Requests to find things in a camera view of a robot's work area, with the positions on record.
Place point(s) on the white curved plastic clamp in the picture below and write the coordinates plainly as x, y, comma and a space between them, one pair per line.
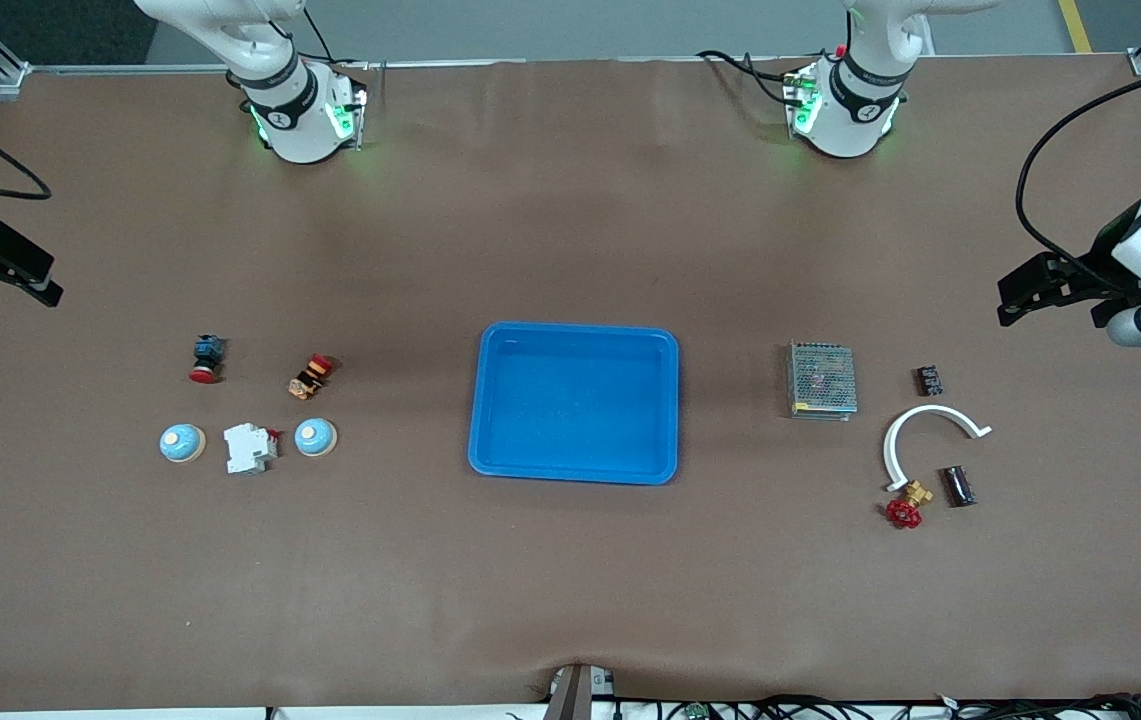
933, 409

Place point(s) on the white circuit breaker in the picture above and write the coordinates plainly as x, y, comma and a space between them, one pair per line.
248, 450

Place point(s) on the brown table mat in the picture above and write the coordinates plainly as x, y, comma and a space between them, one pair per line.
570, 220

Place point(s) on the small green circuit board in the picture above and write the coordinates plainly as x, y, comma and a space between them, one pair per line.
695, 711

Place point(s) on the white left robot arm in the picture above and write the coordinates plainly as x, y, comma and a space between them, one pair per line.
845, 120

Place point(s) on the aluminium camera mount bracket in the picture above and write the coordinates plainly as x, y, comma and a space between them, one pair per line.
575, 695

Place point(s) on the blue plastic tray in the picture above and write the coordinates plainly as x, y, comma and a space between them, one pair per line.
575, 410

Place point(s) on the orange red push switch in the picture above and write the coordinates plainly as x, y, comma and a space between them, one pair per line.
308, 380

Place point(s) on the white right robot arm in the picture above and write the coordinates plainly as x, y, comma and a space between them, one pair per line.
295, 120

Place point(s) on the blue round knob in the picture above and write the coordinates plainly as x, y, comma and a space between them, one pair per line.
315, 438
182, 445

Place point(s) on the large black electrolytic capacitor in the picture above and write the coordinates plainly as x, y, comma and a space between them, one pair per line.
959, 487

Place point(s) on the small black relay module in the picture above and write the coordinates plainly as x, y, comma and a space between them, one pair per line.
929, 381

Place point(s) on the red emergency stop button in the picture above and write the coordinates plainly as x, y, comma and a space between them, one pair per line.
207, 352

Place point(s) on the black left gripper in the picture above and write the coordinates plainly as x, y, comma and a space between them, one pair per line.
1096, 270

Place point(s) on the metal mesh power supply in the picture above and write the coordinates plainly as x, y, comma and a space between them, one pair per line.
820, 380

